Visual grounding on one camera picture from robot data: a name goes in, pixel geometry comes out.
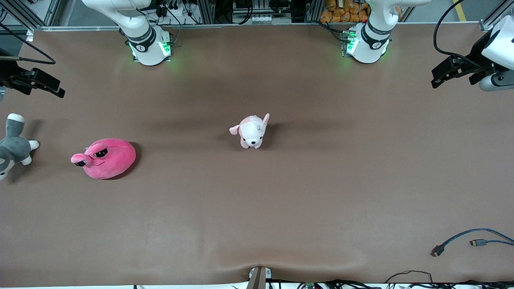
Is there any hot pink frog plush toy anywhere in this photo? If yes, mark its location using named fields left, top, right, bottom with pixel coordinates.
left=71, top=138, right=137, bottom=180

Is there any grey husky plush toy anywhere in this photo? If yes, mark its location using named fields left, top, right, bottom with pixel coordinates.
left=0, top=113, right=40, bottom=181

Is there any light pink dog plush toy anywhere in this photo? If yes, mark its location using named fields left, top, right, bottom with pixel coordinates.
left=229, top=113, right=270, bottom=149

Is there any pile of orange plush toys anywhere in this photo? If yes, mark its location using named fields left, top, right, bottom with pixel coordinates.
left=320, top=0, right=402, bottom=23

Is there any white power strip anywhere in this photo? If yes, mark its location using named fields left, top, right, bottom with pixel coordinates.
left=165, top=3, right=194, bottom=17

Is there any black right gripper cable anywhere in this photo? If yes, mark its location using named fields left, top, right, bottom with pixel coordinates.
left=0, top=22, right=56, bottom=65

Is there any blue braided cable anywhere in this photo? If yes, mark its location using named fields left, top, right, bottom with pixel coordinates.
left=431, top=228, right=514, bottom=257

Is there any cable with silver USB plug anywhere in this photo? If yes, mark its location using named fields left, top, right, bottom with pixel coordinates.
left=470, top=239, right=514, bottom=246

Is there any aluminium table frame rail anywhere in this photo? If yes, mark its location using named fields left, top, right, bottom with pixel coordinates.
left=34, top=22, right=492, bottom=32

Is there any thin black cable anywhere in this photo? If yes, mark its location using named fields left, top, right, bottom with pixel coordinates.
left=385, top=270, right=435, bottom=285

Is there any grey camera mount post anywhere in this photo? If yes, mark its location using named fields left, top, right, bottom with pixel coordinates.
left=246, top=266, right=272, bottom=289

